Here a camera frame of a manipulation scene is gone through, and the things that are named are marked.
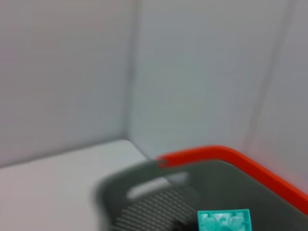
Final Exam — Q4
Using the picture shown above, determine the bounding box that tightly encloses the cyan square plate brick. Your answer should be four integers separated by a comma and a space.
197, 208, 251, 231

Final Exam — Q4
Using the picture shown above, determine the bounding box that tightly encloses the grey-green perforated storage bin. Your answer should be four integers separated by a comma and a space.
92, 157, 308, 231

